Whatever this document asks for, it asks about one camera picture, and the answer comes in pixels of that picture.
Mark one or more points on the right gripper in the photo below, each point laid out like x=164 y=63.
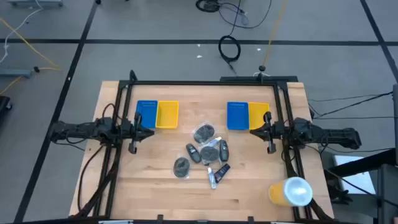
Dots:
x=269 y=133

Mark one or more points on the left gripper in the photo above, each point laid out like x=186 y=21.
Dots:
x=135 y=133

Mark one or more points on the clear bag with black puff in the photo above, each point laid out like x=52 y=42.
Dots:
x=210 y=154
x=181 y=167
x=204 y=133

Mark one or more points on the black squeeze tube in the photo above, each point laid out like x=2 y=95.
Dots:
x=222 y=173

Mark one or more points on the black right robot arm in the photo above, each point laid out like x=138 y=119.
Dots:
x=326 y=133

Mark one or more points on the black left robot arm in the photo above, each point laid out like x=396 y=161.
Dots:
x=81 y=129

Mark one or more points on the blue plastic basket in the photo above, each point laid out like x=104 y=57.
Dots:
x=147 y=113
x=237 y=115

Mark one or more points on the yellow plastic basket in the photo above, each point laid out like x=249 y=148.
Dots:
x=167 y=115
x=257 y=113

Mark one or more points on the black pole knob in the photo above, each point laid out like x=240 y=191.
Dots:
x=262 y=68

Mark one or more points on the yellow cup with white lid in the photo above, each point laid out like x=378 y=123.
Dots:
x=292 y=191

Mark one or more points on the black table clamp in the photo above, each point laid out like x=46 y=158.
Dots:
x=160 y=218
x=250 y=219

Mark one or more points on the black beam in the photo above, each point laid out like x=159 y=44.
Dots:
x=367 y=161

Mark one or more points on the white screen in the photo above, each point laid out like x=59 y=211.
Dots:
x=360 y=182

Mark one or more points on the black floor plug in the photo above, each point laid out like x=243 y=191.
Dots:
x=36 y=69

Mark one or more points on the grey stand base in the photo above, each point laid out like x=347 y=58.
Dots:
x=34 y=3
x=15 y=73

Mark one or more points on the black cart wheel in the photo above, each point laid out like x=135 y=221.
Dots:
x=3 y=107

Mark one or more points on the black aluminium table frame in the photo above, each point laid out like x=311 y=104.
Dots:
x=202 y=82

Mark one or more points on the grey post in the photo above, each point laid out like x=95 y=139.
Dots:
x=395 y=124

